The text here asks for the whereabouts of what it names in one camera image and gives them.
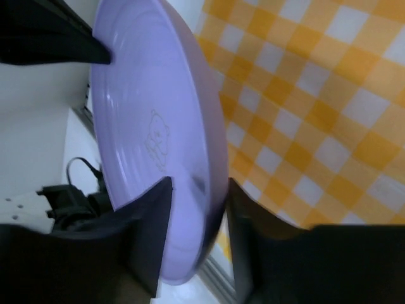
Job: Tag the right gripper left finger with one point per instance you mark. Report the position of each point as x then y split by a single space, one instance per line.
115 258

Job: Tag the aluminium front rail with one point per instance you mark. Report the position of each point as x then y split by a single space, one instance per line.
217 279

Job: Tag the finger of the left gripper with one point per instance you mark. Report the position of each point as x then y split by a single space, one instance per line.
45 32

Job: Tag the lavender plate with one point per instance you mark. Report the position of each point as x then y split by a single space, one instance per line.
157 113

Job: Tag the yellow checkered cloth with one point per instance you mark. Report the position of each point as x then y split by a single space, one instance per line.
313 98

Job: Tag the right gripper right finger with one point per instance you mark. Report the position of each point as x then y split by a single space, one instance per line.
276 262

